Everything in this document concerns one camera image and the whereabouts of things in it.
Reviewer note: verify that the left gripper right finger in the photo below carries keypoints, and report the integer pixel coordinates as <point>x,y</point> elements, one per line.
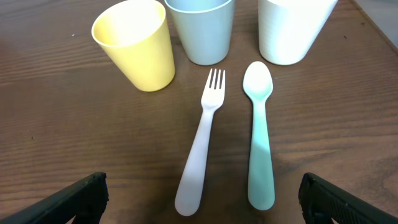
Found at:
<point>324,202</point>

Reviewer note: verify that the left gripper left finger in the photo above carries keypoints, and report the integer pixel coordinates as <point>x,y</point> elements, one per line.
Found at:
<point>82,202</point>

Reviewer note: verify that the yellow plastic cup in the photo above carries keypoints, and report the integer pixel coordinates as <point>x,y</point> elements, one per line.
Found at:
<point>135,36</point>

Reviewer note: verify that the white plastic fork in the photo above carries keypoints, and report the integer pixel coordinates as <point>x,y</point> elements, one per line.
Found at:
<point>188,197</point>

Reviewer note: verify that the teal plastic spoon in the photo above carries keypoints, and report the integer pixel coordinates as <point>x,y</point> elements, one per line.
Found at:
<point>258,86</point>

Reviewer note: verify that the white plastic cup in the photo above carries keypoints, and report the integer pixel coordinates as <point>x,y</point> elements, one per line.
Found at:
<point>288,28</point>

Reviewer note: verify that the grey-blue plastic cup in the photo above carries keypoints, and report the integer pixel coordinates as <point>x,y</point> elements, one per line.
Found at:
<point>204,28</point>

